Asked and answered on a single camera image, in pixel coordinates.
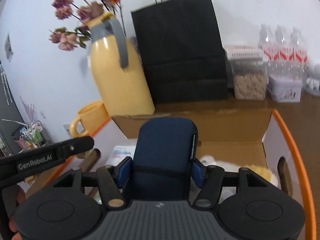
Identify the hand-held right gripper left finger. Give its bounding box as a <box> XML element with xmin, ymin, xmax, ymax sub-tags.
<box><xmin>51</xmin><ymin>156</ymin><xmax>133</xmax><ymax>208</ymax></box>

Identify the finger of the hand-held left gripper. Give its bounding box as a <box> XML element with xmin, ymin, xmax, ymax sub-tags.
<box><xmin>0</xmin><ymin>135</ymin><xmax>95</xmax><ymax>166</ymax></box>

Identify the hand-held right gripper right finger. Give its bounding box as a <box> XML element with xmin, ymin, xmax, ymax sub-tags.
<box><xmin>191</xmin><ymin>160</ymin><xmax>270</xmax><ymax>208</ymax></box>

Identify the white wet wipes pack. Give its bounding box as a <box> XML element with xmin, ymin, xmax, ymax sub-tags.
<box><xmin>107</xmin><ymin>145</ymin><xmax>137</xmax><ymax>167</ymax></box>

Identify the white and yellow plush toy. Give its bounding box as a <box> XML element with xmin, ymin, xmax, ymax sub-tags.
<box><xmin>199</xmin><ymin>155</ymin><xmax>279</xmax><ymax>188</ymax></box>

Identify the navy blue pouch case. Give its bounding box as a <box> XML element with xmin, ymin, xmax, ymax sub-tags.
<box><xmin>122</xmin><ymin>117</ymin><xmax>199</xmax><ymax>202</ymax></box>

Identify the orange cardboard box pumpkin print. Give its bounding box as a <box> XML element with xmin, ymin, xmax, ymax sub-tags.
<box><xmin>24</xmin><ymin>108</ymin><xmax>317</xmax><ymax>240</ymax></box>

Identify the person's left hand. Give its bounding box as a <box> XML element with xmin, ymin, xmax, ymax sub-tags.
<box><xmin>9</xmin><ymin>187</ymin><xmax>26</xmax><ymax>236</ymax></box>

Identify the metal storage cart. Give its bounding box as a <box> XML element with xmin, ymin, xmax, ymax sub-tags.
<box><xmin>0</xmin><ymin>119</ymin><xmax>52</xmax><ymax>157</ymax></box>

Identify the yellow mug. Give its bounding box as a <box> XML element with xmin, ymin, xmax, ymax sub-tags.
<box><xmin>69</xmin><ymin>100</ymin><xmax>112</xmax><ymax>137</ymax></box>

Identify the yellow thermos jug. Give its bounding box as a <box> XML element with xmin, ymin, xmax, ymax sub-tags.
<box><xmin>86</xmin><ymin>12</ymin><xmax>156</xmax><ymax>117</ymax></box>

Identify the clear seed container white lid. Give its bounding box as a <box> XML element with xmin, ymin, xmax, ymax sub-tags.
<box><xmin>224</xmin><ymin>45</ymin><xmax>268</xmax><ymax>101</ymax></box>

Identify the grey printed tin box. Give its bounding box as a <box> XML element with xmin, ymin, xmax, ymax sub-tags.
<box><xmin>266</xmin><ymin>74</ymin><xmax>303</xmax><ymax>103</ymax></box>

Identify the black paper bag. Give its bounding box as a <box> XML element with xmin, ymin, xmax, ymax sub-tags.
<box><xmin>131</xmin><ymin>0</ymin><xmax>229</xmax><ymax>105</ymax></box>

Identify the dried rose bouquet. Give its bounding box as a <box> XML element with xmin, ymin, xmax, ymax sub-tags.
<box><xmin>49</xmin><ymin>0</ymin><xmax>125</xmax><ymax>52</ymax></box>

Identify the clear water bottle red label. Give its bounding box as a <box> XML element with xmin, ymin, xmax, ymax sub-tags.
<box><xmin>274</xmin><ymin>25</ymin><xmax>292</xmax><ymax>80</ymax></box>
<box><xmin>259</xmin><ymin>24</ymin><xmax>275</xmax><ymax>80</ymax></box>
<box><xmin>290</xmin><ymin>27</ymin><xmax>309</xmax><ymax>88</ymax></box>

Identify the white robot-shaped speaker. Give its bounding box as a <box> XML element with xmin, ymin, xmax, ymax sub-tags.
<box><xmin>304</xmin><ymin>59</ymin><xmax>320</xmax><ymax>92</ymax></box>

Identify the white wall vent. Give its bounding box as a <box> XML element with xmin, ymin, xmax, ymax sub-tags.
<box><xmin>62</xmin><ymin>122</ymin><xmax>75</xmax><ymax>138</ymax></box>

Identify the purple wall sticker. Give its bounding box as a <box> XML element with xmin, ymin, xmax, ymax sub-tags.
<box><xmin>19</xmin><ymin>95</ymin><xmax>38</xmax><ymax>125</ymax></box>

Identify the wall poster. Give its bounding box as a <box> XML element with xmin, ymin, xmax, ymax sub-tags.
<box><xmin>4</xmin><ymin>34</ymin><xmax>14</xmax><ymax>63</ymax></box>

